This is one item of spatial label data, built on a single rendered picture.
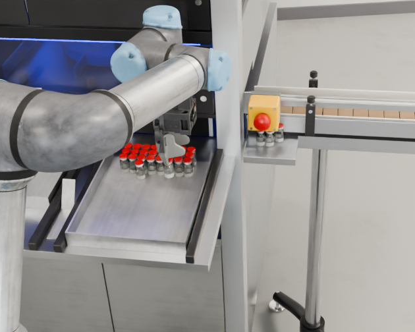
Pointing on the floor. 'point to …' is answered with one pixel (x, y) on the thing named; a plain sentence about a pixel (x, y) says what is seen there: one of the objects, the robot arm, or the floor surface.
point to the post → (222, 100)
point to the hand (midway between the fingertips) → (165, 157)
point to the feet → (282, 302)
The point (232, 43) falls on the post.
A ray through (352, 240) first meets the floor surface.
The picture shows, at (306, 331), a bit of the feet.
